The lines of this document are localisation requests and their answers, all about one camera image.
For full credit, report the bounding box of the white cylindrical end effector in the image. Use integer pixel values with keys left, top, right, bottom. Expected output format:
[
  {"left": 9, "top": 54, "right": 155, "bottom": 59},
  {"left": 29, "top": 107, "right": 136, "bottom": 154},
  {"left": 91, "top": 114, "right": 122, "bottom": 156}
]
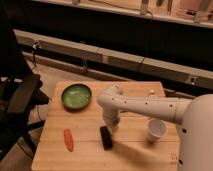
[{"left": 103, "top": 108, "right": 120, "bottom": 129}]

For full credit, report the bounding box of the black eraser block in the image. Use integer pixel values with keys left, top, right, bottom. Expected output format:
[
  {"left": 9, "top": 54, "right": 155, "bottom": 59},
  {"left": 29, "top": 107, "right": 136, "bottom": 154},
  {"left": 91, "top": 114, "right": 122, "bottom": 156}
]
[{"left": 100, "top": 126, "right": 113, "bottom": 150}]

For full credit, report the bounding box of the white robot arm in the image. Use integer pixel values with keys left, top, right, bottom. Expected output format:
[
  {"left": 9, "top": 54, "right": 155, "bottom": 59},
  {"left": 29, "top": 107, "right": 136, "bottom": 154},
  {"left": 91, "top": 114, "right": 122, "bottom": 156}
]
[{"left": 97, "top": 85, "right": 213, "bottom": 171}]

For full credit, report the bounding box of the green bowl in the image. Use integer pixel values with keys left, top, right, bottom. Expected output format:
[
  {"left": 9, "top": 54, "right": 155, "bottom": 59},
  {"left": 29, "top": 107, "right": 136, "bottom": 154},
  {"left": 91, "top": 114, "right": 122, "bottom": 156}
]
[{"left": 61, "top": 84, "right": 92, "bottom": 110}]

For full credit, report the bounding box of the white paper cup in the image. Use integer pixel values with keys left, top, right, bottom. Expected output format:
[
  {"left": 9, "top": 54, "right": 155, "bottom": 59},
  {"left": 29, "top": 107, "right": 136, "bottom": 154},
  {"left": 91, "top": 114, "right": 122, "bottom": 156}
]
[{"left": 147, "top": 118, "right": 168, "bottom": 143}]

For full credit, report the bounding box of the orange carrot toy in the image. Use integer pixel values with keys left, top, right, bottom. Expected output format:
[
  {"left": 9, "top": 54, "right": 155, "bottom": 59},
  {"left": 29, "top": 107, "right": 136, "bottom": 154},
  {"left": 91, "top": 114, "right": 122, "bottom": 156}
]
[{"left": 64, "top": 129, "right": 74, "bottom": 152}]

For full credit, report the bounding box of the black chair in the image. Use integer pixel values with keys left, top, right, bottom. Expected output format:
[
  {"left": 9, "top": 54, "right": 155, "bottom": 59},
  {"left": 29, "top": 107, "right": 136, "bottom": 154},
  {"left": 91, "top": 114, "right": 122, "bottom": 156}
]
[{"left": 0, "top": 4, "right": 49, "bottom": 162}]

